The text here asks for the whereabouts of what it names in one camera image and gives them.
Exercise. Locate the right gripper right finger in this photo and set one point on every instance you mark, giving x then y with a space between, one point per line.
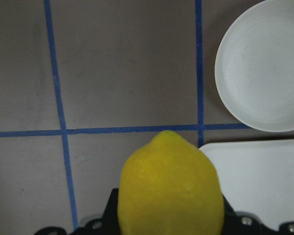
243 223

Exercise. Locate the yellow lemon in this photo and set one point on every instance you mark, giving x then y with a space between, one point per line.
169 187

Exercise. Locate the white rectangular tray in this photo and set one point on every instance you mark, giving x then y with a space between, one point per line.
256 177

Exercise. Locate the white round plate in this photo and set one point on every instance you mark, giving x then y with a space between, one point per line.
254 67

